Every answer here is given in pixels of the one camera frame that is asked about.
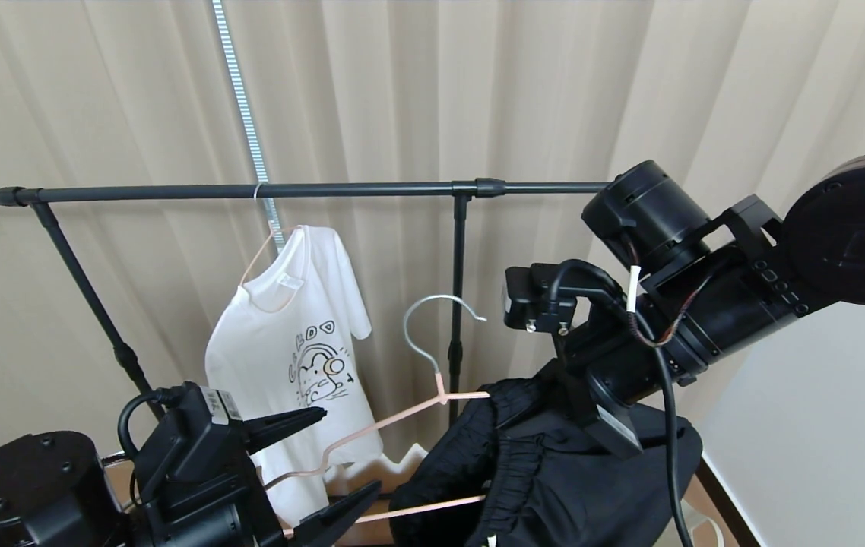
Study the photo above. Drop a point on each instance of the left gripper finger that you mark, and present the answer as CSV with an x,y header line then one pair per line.
x,y
334,520
280,427

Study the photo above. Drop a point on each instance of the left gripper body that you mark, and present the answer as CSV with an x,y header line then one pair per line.
x,y
212,524

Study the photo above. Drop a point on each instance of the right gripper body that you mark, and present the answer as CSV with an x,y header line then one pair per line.
x,y
630,365

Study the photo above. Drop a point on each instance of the white garment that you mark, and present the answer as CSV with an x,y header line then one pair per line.
x,y
265,395

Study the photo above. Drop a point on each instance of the black garment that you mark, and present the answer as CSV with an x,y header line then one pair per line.
x,y
554,494

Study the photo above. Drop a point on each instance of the pink clothes hanger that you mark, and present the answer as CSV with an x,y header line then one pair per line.
x,y
257,191
406,334

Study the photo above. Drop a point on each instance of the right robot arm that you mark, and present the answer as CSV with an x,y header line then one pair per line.
x,y
843,228

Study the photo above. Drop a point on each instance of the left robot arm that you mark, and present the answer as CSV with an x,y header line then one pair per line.
x,y
30,494

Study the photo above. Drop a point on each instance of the white laundry basket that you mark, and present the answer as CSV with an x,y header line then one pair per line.
x,y
717,532

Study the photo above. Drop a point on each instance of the black clothes rack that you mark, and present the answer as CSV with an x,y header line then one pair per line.
x,y
174,193

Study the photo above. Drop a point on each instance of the beige curtain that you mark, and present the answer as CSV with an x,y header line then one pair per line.
x,y
554,91

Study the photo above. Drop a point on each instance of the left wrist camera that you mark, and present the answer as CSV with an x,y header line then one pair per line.
x,y
189,441

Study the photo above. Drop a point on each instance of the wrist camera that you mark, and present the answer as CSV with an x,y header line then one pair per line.
x,y
189,441
535,300

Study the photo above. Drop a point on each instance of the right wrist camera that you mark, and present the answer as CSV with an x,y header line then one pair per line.
x,y
535,300

